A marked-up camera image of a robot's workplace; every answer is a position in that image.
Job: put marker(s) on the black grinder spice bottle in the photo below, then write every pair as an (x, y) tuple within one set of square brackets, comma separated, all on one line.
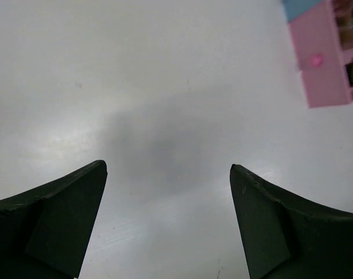
[(343, 11)]

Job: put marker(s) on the blue storage box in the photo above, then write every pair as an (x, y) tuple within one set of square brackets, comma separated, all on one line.
[(295, 8)]

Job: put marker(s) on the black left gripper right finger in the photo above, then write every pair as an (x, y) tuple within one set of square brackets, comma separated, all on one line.
[(287, 236)]

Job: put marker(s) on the pink storage box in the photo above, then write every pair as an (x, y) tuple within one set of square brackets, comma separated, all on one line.
[(320, 57)]

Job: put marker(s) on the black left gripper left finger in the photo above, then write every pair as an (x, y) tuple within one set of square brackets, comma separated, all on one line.
[(45, 231)]

